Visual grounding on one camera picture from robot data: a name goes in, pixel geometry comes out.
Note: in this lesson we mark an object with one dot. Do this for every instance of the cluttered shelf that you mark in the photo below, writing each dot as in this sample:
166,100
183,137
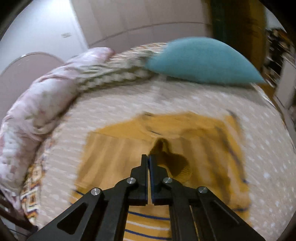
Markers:
276,51

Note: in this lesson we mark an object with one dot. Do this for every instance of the yellow striped shirt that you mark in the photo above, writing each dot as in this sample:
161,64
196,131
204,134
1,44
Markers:
111,153

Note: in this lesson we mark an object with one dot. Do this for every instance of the pink floral quilt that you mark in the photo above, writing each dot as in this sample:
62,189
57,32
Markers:
39,104

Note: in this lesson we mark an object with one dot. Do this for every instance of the dotted beige bed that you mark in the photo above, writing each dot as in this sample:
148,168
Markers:
261,148

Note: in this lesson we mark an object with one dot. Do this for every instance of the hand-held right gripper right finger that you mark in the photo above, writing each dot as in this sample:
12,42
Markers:
151,169

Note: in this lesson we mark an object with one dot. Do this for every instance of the white wardrobe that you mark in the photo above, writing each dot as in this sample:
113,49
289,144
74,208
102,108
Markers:
143,16

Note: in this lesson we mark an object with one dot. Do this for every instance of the patterned colourful blanket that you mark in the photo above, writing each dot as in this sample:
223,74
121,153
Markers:
32,185

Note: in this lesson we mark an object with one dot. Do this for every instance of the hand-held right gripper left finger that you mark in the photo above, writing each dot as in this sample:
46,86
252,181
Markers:
144,169

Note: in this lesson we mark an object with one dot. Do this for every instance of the wooden door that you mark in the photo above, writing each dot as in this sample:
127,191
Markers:
238,20

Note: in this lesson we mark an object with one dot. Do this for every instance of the patterned brown white pillow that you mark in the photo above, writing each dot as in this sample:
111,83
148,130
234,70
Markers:
115,69

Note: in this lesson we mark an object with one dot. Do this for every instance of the teal pillow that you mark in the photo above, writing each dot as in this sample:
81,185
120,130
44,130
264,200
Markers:
203,62

